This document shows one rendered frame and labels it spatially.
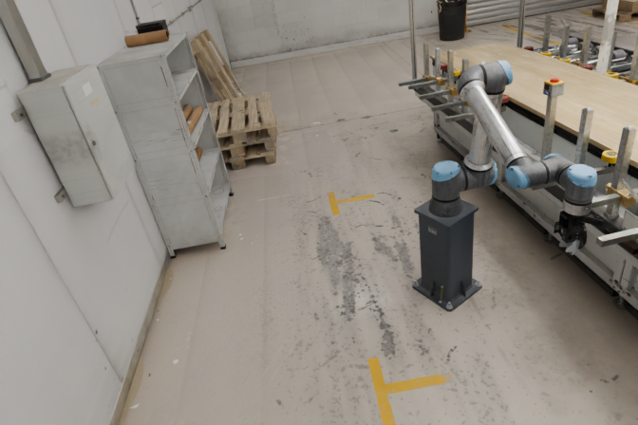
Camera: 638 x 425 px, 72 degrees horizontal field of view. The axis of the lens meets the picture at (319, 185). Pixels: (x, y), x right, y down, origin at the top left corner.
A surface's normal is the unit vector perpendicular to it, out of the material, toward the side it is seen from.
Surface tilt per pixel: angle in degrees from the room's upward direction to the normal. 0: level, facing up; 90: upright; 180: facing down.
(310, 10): 90
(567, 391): 0
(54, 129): 90
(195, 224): 90
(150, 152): 90
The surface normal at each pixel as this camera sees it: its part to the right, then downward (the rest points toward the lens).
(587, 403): -0.15, -0.86
